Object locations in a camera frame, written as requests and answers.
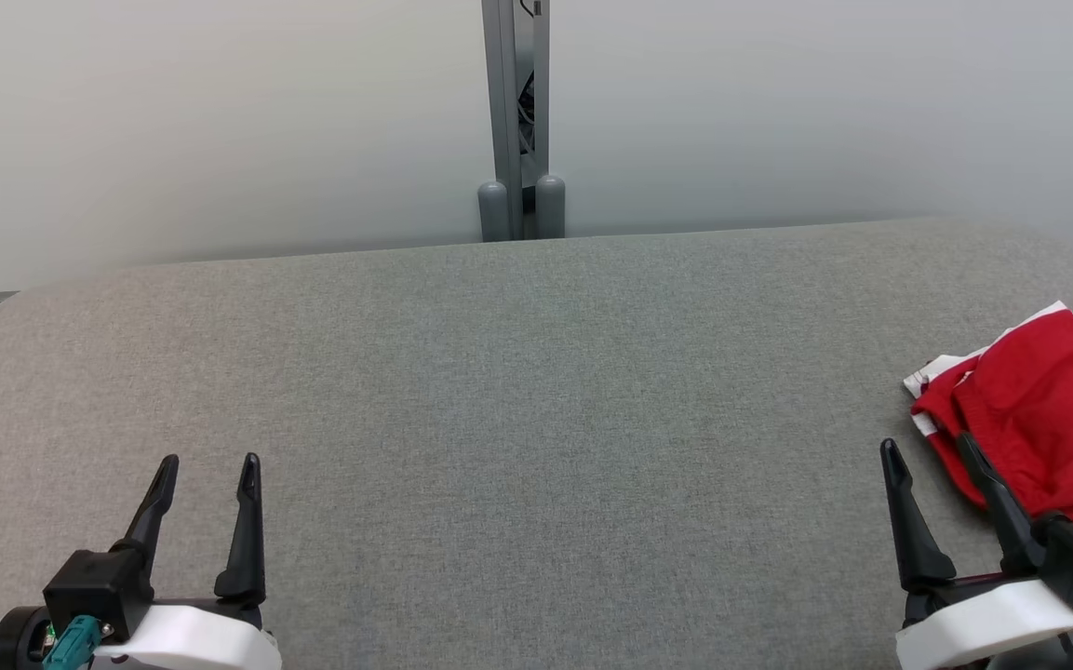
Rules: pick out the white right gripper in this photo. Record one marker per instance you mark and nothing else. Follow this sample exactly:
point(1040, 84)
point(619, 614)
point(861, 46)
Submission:
point(992, 614)

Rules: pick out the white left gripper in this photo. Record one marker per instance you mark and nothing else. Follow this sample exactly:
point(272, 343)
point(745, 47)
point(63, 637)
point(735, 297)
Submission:
point(201, 637)

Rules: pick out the red jersey with printed letters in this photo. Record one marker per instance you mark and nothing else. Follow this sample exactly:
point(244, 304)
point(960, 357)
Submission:
point(1048, 419)

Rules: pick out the grey cylindrical post foot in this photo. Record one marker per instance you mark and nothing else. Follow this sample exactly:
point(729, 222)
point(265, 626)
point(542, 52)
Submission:
point(492, 212)
point(550, 207)

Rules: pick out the grey metal partition post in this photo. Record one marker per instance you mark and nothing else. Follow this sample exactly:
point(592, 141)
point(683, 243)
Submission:
point(503, 93)

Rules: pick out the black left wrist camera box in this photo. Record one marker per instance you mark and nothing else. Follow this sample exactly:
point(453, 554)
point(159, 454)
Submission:
point(99, 586)

